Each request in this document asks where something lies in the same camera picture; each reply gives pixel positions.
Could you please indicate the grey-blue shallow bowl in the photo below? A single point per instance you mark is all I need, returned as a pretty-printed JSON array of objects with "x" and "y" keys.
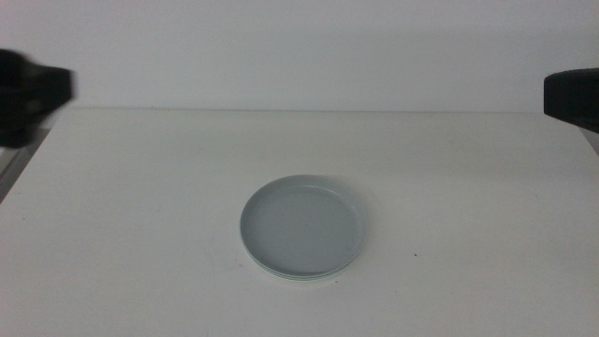
[{"x": 302, "y": 224}]

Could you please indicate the pale green shallow bowl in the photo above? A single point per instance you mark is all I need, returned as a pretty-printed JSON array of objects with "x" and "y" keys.
[{"x": 299, "y": 277}]

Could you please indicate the white shallow bowl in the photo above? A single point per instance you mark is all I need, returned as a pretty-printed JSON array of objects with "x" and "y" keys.
[{"x": 299, "y": 280}]

